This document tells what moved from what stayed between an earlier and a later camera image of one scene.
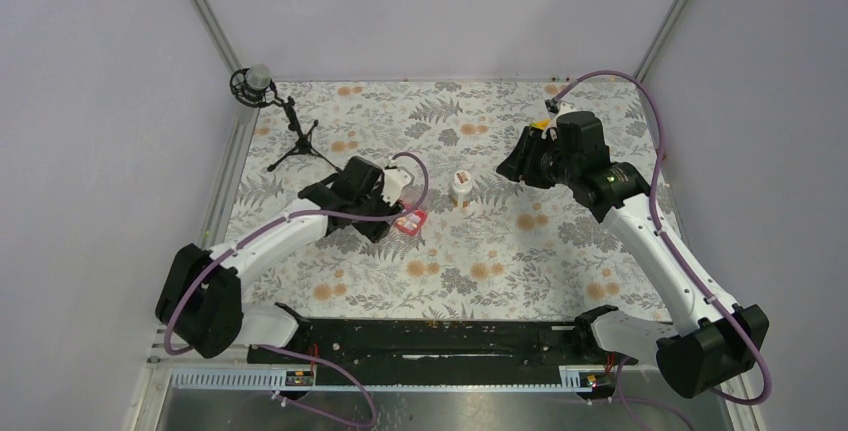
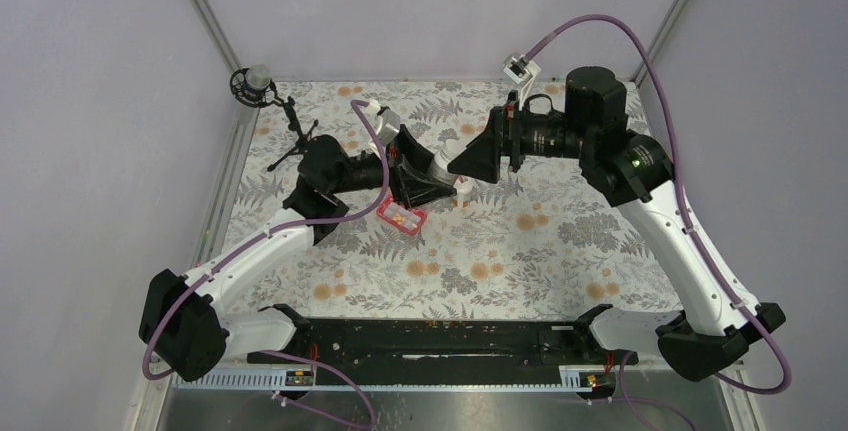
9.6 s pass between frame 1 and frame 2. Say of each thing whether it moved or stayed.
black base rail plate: stayed
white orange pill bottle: stayed
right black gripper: moved
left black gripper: moved
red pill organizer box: stayed
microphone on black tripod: stayed
